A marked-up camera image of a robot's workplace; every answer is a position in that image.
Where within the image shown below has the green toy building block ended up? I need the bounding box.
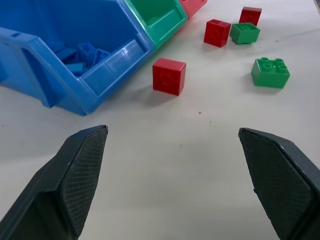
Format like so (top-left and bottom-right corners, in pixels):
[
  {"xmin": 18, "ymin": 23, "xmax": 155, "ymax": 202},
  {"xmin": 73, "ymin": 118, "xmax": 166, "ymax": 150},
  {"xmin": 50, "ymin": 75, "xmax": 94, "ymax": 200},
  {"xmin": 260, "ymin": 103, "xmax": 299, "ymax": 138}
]
[
  {"xmin": 229, "ymin": 22, "xmax": 261, "ymax": 45},
  {"xmin": 250, "ymin": 57, "xmax": 291, "ymax": 89}
]

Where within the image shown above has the red toy building block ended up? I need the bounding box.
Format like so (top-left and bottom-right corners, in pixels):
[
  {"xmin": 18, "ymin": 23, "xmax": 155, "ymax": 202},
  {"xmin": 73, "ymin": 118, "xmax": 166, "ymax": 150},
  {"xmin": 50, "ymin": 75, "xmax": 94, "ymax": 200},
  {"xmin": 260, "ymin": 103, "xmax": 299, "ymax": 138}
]
[
  {"xmin": 152, "ymin": 57, "xmax": 187, "ymax": 96},
  {"xmin": 238, "ymin": 6, "xmax": 263, "ymax": 27},
  {"xmin": 203, "ymin": 19, "xmax": 232, "ymax": 48}
]

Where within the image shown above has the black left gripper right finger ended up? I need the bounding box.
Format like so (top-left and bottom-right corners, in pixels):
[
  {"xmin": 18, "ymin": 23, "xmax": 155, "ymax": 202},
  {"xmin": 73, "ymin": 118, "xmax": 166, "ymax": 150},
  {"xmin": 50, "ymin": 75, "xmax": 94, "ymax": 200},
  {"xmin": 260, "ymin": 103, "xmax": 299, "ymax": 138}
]
[{"xmin": 238, "ymin": 127, "xmax": 320, "ymax": 240}]

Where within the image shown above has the red plastic storage bin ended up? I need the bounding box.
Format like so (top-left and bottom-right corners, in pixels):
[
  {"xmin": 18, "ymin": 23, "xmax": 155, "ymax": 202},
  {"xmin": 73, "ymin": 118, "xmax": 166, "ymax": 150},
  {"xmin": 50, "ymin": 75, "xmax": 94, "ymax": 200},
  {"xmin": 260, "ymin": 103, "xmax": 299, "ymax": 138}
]
[{"xmin": 178, "ymin": 0, "xmax": 208, "ymax": 18}]

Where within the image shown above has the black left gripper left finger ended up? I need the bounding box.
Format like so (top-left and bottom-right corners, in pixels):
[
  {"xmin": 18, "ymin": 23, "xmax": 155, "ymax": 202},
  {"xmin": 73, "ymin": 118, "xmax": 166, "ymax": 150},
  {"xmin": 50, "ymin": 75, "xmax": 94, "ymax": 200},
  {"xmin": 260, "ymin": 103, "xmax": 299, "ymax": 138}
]
[{"xmin": 0, "ymin": 124, "xmax": 109, "ymax": 240}]

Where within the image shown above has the blue toy building block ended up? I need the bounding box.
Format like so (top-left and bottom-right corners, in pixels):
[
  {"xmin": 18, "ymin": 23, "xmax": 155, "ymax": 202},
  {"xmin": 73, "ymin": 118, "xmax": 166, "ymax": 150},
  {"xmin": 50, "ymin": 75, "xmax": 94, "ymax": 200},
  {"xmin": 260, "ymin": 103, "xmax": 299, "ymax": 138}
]
[
  {"xmin": 76, "ymin": 42, "xmax": 97, "ymax": 66},
  {"xmin": 92, "ymin": 48, "xmax": 111, "ymax": 66},
  {"xmin": 65, "ymin": 62, "xmax": 86, "ymax": 77},
  {"xmin": 54, "ymin": 47, "xmax": 78, "ymax": 63}
]

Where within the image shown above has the green plastic storage bin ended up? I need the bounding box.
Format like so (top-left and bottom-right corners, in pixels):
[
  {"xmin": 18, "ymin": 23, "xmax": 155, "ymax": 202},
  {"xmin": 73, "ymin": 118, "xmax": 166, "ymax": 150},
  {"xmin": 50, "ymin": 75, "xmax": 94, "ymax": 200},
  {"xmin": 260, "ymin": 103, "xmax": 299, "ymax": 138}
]
[{"xmin": 123, "ymin": 0, "xmax": 189, "ymax": 49}]

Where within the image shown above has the blue plastic storage bin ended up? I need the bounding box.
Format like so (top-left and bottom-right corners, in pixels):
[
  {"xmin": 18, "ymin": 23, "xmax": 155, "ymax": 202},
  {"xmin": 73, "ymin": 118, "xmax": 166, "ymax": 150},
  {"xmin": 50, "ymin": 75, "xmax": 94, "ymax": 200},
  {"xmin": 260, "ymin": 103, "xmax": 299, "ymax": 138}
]
[{"xmin": 0, "ymin": 0, "xmax": 155, "ymax": 116}]

